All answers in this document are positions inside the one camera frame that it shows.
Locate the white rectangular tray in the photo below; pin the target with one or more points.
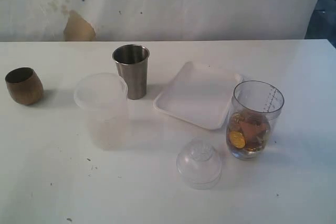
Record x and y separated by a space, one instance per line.
199 94

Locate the stainless steel cup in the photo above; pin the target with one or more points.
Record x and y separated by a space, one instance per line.
132 64

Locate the clear dome shaker lid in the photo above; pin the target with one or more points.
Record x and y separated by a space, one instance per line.
199 164

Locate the clear plastic shaker cup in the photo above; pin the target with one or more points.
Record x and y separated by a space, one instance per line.
253 112

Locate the translucent plastic container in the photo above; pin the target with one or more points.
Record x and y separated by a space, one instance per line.
102 98

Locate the brown wooden cup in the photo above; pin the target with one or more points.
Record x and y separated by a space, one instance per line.
24 86

